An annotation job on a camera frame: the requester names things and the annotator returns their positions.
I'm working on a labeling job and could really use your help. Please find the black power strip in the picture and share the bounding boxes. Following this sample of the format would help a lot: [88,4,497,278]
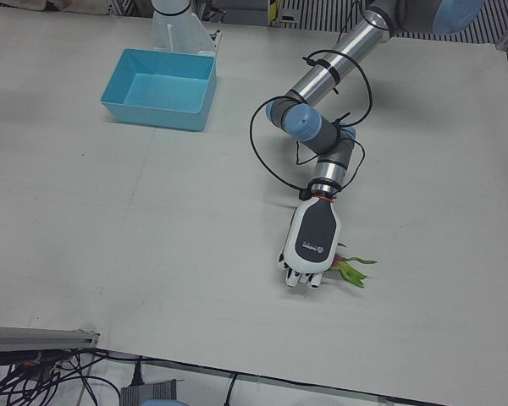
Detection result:
[0,348,64,370]

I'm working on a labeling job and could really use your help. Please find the tangled black cables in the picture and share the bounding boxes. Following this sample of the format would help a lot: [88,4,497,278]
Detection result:
[0,346,122,406]

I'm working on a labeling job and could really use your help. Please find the ribbed metal grating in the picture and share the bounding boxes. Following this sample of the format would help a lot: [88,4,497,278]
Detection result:
[211,0,508,46]

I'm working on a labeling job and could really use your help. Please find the grey power adapter box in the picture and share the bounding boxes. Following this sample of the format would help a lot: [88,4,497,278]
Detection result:
[120,379,179,406]

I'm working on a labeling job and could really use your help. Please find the black cable with plug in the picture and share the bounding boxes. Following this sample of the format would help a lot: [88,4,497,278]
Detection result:
[131,357,146,387]

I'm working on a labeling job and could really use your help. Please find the white stand column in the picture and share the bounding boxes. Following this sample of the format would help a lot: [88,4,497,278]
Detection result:
[149,0,217,56]

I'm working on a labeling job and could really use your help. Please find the small metal bracket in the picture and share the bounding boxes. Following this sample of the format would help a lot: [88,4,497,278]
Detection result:
[209,28,224,56]

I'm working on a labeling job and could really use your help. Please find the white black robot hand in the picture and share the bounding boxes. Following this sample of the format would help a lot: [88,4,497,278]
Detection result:
[277,196,345,291]

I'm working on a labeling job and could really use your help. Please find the thin black cable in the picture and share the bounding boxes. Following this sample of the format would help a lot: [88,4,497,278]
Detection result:
[225,371,239,406]

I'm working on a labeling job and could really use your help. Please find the aluminium profile rail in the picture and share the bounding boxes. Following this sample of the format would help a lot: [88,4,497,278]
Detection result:
[0,325,101,352]

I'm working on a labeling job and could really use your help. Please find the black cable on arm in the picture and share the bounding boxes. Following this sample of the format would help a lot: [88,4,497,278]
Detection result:
[248,0,374,202]

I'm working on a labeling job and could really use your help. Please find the pink dragon fruit green leaves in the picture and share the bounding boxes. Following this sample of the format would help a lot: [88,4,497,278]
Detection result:
[328,241,378,290]

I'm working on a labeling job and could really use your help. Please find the light blue plastic bin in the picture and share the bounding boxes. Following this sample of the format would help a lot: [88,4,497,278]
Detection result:
[100,47,218,133]

